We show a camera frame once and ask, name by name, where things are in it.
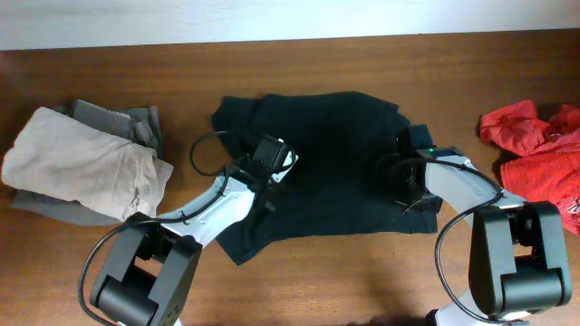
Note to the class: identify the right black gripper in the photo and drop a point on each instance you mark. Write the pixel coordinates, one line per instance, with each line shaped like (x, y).
(409, 192)

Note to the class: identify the black t-shirt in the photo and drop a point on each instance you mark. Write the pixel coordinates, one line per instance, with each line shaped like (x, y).
(335, 188)

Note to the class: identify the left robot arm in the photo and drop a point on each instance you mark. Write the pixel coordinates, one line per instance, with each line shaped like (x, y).
(141, 271)

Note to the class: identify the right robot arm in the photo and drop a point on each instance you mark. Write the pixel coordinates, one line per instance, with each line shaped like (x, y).
(518, 264)

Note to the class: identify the red crumpled garment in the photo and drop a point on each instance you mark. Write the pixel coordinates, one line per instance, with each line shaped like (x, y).
(547, 163)

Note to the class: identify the grey folded garment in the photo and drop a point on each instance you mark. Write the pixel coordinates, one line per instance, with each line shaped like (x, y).
(139, 125)

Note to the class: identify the beige folded garment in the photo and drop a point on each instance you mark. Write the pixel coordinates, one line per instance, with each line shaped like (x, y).
(57, 156)

